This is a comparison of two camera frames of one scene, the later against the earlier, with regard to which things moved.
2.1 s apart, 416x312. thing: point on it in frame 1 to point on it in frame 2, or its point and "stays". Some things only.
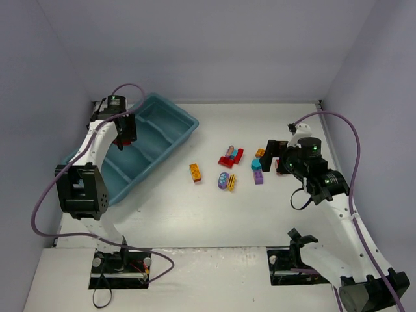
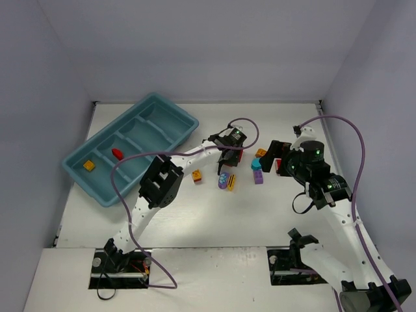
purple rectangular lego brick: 259,177 stays
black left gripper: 127,127 to 228,156
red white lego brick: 276,162 stays
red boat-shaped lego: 124,143 to 117,153
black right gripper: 271,151 stays
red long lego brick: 240,151 stays
